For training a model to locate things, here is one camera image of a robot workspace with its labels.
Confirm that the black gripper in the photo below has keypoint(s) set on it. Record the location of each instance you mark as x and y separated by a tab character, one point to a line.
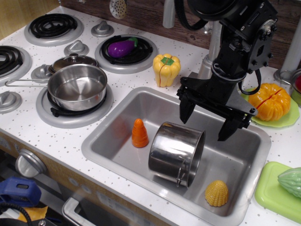
218	95

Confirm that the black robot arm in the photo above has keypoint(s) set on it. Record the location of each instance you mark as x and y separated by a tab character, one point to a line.
247	30

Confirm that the steel pot in sink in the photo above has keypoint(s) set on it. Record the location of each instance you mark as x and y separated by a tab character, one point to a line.
176	152

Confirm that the grey metal sink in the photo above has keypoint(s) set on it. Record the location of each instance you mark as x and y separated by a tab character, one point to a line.
238	161

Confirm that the steel pot at right edge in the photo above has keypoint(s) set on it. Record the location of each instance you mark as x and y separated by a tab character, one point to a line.
295	84

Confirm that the steel pot lid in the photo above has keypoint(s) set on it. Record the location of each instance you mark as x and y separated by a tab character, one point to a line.
72	59

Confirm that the silver toy faucet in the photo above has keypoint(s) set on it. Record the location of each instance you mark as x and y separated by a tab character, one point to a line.
214	48

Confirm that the yellow toy bell pepper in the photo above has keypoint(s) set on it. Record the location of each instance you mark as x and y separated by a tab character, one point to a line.
166	68

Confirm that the orange toy pumpkin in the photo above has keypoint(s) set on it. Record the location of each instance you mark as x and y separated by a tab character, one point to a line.
272	102

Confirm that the orange toy carrot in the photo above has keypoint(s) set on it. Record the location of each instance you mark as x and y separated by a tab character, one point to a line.
139	134

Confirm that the yellow toy corn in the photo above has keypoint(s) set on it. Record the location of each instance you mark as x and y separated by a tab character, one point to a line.
216	193

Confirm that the green round plate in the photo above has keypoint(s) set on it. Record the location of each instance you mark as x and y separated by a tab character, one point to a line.
287	120

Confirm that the back right stove burner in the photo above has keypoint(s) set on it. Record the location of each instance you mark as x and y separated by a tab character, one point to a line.
138	60

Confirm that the stove burner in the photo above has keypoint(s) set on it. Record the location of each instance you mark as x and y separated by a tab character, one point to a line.
138	60
15	62
43	107
52	30

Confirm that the green square plate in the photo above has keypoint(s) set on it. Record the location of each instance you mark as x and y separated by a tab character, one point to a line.
271	195

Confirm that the green toy bitter gourd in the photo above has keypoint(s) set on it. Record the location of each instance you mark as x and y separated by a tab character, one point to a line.
290	180

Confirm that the purple toy eggplant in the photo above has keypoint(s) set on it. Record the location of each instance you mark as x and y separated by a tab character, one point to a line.
122	48

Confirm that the grey stove knob back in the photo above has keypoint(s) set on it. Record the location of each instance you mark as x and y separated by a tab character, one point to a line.
102	30

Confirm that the grey stove knob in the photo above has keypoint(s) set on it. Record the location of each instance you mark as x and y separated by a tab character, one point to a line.
9	101
77	47
41	72
102	30

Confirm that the hanging perforated skimmer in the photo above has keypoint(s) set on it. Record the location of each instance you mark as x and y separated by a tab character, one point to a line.
118	8

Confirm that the grey stove knob middle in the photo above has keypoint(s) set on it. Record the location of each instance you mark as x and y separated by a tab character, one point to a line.
77	47

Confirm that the front right stove burner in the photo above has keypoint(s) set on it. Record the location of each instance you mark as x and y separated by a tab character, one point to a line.
43	107

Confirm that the grey stove knob left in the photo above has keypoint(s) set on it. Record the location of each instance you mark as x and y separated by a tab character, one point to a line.
41	72

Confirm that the back left stove burner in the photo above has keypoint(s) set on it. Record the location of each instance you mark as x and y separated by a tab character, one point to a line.
52	30

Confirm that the silver oven dial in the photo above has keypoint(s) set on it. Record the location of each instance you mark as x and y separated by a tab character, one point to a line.
29	165

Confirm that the grey stove knob front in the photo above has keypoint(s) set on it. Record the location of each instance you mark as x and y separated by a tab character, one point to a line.
9	101

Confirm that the blue clamp tool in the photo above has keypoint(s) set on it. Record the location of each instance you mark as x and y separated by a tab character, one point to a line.
20	191

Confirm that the front left stove burner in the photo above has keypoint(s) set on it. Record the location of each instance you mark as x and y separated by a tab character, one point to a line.
15	62

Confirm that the steel saucepan with handle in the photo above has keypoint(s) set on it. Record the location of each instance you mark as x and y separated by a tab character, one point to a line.
76	87

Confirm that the silver oven door handle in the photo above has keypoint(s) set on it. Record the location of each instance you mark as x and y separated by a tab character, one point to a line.
71	212

